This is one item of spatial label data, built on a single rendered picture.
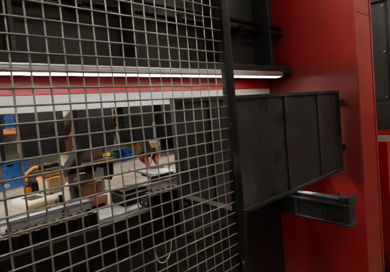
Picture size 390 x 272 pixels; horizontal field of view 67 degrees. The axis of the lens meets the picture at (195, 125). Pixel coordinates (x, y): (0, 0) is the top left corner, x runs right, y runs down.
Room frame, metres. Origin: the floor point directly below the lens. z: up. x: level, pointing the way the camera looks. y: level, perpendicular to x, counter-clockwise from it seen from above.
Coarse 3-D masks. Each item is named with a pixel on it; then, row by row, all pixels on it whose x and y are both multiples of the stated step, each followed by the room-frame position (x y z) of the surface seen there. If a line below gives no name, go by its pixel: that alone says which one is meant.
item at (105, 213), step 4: (136, 204) 1.03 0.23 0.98; (104, 208) 1.02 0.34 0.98; (108, 208) 1.01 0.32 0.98; (116, 208) 1.01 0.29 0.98; (120, 208) 1.00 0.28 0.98; (124, 208) 1.00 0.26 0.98; (128, 208) 1.00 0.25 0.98; (132, 208) 0.99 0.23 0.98; (100, 212) 0.98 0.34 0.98; (104, 212) 0.97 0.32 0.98; (108, 212) 0.97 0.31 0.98; (116, 212) 0.96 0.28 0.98; (120, 212) 0.96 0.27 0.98; (100, 216) 0.94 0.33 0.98; (104, 216) 0.93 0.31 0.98; (108, 216) 0.93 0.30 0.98
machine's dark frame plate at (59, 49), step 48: (0, 0) 0.97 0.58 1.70; (48, 0) 1.09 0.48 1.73; (96, 0) 1.20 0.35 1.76; (144, 0) 1.27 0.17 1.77; (192, 0) 1.53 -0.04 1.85; (240, 0) 1.78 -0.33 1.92; (0, 48) 0.98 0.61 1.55; (48, 48) 1.07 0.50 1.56; (96, 48) 1.19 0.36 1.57; (144, 48) 1.33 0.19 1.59; (192, 48) 1.52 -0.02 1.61; (240, 48) 1.76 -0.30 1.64
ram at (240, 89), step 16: (0, 80) 1.02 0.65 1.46; (16, 80) 1.05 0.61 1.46; (48, 80) 1.12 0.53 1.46; (64, 80) 1.16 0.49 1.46; (80, 80) 1.20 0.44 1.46; (96, 80) 1.24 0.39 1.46; (128, 80) 1.34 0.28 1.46; (144, 80) 1.39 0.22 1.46; (160, 80) 1.45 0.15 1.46; (176, 80) 1.51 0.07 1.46; (192, 80) 1.58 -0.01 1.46; (240, 80) 1.83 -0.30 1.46; (256, 80) 1.93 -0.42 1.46; (0, 96) 1.02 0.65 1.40; (16, 96) 1.05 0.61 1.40; (32, 96) 1.08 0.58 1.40; (48, 96) 1.12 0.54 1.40; (64, 96) 1.15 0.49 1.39; (80, 96) 1.19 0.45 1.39; (96, 96) 1.24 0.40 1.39; (112, 96) 1.28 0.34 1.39; (128, 96) 1.33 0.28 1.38; (144, 96) 1.38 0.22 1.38; (160, 96) 1.44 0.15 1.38; (176, 96) 1.51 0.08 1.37; (0, 112) 1.01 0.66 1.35; (32, 112) 1.08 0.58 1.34
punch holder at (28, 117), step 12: (24, 120) 1.06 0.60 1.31; (48, 120) 1.11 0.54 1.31; (24, 132) 1.06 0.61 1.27; (36, 132) 1.08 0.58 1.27; (48, 132) 1.11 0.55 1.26; (60, 132) 1.13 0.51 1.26; (24, 144) 1.05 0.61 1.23; (36, 144) 1.08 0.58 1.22; (48, 144) 1.10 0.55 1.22; (60, 144) 1.13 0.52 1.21; (24, 156) 1.05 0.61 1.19; (36, 156) 1.07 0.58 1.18
